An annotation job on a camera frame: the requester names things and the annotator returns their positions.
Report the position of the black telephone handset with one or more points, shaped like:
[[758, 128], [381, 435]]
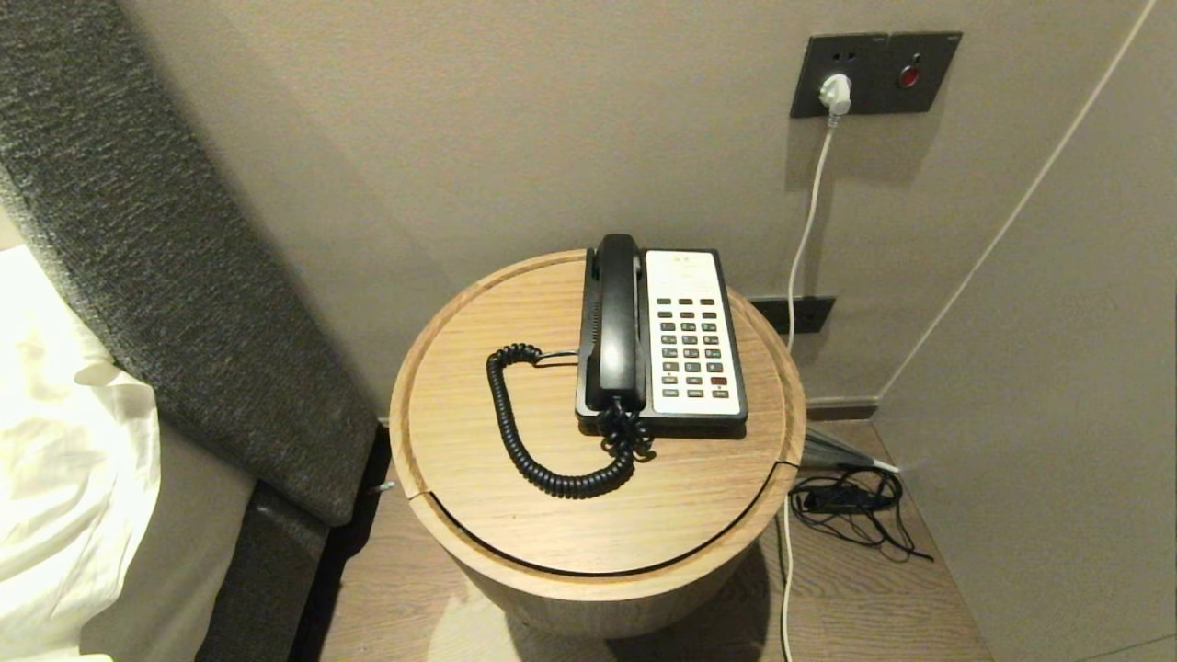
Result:
[[616, 322]]

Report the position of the black and white desk telephone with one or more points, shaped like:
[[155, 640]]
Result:
[[699, 276]]

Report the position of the round wooden side table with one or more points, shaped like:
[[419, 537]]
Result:
[[515, 552]]

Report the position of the small metal bolt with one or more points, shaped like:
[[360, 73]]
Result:
[[383, 485]]

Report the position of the white power plug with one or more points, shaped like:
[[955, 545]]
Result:
[[835, 90]]

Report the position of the grey upholstered headboard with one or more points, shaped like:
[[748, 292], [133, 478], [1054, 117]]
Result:
[[165, 276]]

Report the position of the beige bed sheet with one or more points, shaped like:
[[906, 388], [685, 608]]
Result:
[[175, 552]]

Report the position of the white bed linen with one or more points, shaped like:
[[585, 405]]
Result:
[[55, 460]]

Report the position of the small dark wall socket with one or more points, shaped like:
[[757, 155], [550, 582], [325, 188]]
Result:
[[814, 314]]

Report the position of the dark wall socket plate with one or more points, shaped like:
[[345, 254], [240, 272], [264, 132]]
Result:
[[814, 55]]

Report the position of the dark bed frame panel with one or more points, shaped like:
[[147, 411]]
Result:
[[262, 588]]

